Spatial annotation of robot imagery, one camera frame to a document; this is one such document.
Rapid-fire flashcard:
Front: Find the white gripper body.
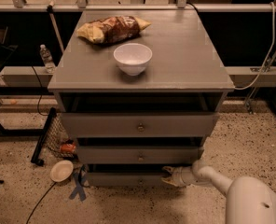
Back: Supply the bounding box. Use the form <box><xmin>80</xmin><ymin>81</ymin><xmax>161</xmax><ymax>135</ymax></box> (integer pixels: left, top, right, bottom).
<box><xmin>173</xmin><ymin>167</ymin><xmax>193</xmax><ymax>187</ymax></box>

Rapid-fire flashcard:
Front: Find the grey bottom drawer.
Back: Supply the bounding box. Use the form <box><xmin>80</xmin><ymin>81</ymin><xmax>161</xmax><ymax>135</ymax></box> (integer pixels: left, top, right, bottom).
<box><xmin>86</xmin><ymin>164</ymin><xmax>169</xmax><ymax>187</ymax></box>

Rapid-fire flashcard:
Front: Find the grey drawer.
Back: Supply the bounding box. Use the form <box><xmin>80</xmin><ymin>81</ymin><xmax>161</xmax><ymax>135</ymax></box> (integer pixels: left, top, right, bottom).
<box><xmin>61</xmin><ymin>113</ymin><xmax>218</xmax><ymax>138</ymax></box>
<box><xmin>76</xmin><ymin>146</ymin><xmax>203</xmax><ymax>164</ymax></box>
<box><xmin>86</xmin><ymin>164</ymin><xmax>169</xmax><ymax>187</ymax></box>

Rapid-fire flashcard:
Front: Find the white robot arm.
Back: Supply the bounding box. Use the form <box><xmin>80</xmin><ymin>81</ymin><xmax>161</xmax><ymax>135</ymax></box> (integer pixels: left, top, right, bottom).
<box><xmin>162</xmin><ymin>160</ymin><xmax>276</xmax><ymax>224</ymax></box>

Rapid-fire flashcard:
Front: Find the grey top drawer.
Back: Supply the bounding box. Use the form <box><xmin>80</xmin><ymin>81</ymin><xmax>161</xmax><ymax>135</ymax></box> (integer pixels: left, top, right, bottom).
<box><xmin>61</xmin><ymin>113</ymin><xmax>218</xmax><ymax>138</ymax></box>

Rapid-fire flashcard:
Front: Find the grey drawer cabinet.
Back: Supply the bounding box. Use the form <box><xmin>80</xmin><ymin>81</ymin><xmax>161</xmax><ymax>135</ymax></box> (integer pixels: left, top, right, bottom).
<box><xmin>47</xmin><ymin>8</ymin><xmax>236</xmax><ymax>186</ymax></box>

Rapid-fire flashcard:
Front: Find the grey middle drawer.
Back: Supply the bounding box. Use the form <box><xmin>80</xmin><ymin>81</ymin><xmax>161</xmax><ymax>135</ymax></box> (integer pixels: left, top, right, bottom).
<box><xmin>76</xmin><ymin>146</ymin><xmax>203</xmax><ymax>164</ymax></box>

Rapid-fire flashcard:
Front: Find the blue tape cross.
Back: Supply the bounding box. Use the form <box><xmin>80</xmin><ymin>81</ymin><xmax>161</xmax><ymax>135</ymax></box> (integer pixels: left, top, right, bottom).
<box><xmin>69</xmin><ymin>166</ymin><xmax>87</xmax><ymax>202</ymax></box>

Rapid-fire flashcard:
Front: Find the orange can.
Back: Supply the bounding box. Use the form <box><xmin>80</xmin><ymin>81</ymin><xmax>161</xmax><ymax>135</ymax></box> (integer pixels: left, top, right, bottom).
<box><xmin>60</xmin><ymin>143</ymin><xmax>76</xmax><ymax>154</ymax></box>

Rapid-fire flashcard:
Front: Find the white bowl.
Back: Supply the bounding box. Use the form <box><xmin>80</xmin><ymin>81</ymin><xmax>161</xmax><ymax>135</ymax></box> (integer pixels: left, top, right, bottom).
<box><xmin>113</xmin><ymin>43</ymin><xmax>153</xmax><ymax>76</ymax></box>

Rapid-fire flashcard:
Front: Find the brown yellow chip bag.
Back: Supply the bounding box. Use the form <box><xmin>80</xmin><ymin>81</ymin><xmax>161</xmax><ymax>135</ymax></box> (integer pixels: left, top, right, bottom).
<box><xmin>76</xmin><ymin>16</ymin><xmax>151</xmax><ymax>44</ymax></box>

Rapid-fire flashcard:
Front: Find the clear plastic water bottle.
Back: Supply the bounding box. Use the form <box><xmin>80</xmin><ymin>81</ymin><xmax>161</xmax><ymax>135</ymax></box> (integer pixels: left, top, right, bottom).
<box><xmin>40</xmin><ymin>44</ymin><xmax>56</xmax><ymax>74</ymax></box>

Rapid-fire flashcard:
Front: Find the grey low bench beam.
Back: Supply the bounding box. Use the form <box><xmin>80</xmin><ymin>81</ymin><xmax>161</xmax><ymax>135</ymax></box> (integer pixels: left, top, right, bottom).
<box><xmin>0</xmin><ymin>66</ymin><xmax>52</xmax><ymax>88</ymax></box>

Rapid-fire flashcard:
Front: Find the black floor cable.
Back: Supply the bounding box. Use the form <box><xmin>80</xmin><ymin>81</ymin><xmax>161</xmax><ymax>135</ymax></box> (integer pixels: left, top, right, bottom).
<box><xmin>25</xmin><ymin>181</ymin><xmax>58</xmax><ymax>224</ymax></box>

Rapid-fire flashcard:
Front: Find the black mesh net frame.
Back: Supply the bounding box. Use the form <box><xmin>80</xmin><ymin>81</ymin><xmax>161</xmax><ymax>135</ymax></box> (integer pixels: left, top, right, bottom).
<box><xmin>31</xmin><ymin>108</ymin><xmax>76</xmax><ymax>166</ymax></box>

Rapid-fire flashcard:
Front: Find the white cable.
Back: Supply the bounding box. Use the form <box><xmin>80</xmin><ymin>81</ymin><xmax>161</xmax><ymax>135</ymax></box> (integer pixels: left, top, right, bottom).
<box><xmin>233</xmin><ymin>2</ymin><xmax>276</xmax><ymax>91</ymax></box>

